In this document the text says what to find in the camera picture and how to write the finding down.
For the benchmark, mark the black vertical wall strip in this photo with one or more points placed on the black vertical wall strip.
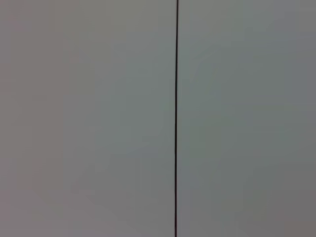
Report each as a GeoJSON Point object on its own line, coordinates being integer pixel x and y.
{"type": "Point", "coordinates": [176, 98]}

